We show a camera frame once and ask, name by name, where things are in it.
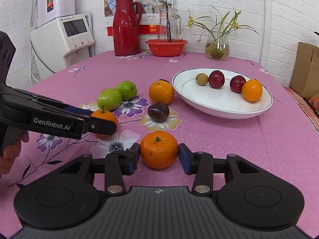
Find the red plum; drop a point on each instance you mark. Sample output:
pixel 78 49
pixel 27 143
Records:
pixel 236 83
pixel 216 79

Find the green apple front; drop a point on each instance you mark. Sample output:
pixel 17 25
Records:
pixel 109 99

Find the glass vase with plant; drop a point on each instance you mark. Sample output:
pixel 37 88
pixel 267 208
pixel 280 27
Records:
pixel 218 29

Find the pink floral tablecloth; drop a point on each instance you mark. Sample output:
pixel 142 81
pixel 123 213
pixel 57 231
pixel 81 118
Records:
pixel 282 139

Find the person's left hand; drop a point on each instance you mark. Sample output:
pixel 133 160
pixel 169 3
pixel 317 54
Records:
pixel 11 152

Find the brown cardboard box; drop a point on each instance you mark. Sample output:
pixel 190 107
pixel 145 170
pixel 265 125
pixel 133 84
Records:
pixel 305 77

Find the glass pitcher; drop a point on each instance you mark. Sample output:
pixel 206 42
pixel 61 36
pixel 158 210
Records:
pixel 169 25

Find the dark plum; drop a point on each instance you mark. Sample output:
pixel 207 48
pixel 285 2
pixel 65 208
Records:
pixel 158 112

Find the mandarin orange with stem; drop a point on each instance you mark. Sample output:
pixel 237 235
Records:
pixel 104 114

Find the brown kiwi fruit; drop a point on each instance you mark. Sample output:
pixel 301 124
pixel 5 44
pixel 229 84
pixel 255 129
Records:
pixel 202 79

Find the red plum front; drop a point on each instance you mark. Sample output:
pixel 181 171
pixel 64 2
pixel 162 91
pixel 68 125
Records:
pixel 236 83

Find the white water dispenser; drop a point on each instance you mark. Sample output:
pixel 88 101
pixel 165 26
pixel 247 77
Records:
pixel 62 42

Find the plastic bag with fruit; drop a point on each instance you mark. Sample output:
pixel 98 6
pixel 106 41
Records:
pixel 314 102

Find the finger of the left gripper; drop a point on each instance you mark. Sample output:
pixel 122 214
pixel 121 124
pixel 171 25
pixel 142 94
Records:
pixel 74 109
pixel 97 125

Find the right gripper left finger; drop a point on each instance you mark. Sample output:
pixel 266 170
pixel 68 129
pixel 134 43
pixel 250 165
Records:
pixel 117 165

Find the red thermos jug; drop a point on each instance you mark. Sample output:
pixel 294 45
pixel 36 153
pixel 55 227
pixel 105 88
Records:
pixel 125 29

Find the red plastic basin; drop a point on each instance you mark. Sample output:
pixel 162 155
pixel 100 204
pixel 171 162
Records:
pixel 160 48

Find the white oval plate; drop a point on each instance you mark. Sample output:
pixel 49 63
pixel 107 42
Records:
pixel 221 102

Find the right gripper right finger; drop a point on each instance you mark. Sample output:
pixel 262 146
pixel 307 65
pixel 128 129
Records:
pixel 200 164

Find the white water purifier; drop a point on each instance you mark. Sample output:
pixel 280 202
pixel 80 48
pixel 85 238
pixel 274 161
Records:
pixel 48 10

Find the large orange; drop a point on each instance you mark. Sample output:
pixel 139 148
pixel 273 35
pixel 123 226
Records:
pixel 252 90
pixel 161 91

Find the green apple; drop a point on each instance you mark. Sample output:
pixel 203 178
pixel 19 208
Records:
pixel 109 99
pixel 127 89

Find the plaid red cloth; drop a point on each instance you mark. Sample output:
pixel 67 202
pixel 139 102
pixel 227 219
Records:
pixel 305 107

